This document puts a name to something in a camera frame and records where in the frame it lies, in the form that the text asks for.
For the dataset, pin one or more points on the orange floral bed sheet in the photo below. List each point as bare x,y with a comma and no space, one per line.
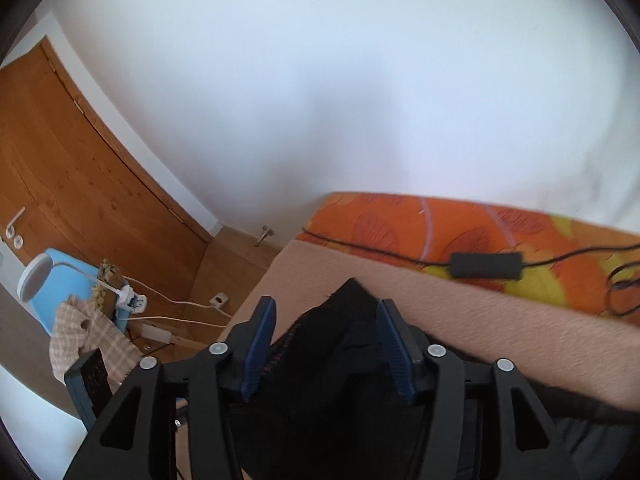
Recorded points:
400,225

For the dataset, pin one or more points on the white power strip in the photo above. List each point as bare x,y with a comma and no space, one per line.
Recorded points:
132,299

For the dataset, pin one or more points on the white desk lamp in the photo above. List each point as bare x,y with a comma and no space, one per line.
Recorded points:
34,275

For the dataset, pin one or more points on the wooden door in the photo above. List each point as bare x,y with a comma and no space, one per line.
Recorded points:
65,170

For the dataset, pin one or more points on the white charger block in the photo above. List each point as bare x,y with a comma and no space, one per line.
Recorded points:
156,333

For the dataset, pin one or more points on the black pants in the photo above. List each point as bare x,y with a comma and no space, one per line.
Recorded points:
325,360

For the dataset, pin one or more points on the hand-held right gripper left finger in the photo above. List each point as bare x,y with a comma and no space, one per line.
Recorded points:
260,345

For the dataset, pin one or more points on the black power adapter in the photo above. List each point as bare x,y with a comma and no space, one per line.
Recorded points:
485,265

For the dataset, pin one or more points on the white plug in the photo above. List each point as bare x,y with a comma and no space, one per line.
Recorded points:
219,300

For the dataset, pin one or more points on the metal door stop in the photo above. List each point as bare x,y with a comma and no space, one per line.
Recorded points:
263,236

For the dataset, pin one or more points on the dark blue device with screen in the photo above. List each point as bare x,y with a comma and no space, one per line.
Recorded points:
92,385

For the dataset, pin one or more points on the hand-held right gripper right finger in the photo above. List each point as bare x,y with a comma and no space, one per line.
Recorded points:
396,352

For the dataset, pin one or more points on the beige blanket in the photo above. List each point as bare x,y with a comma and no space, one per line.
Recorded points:
500,325

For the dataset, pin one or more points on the beige checked cloth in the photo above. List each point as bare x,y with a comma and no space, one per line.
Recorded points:
70,332

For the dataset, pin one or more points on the metal keyhole plate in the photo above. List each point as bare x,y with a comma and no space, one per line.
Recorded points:
18,241

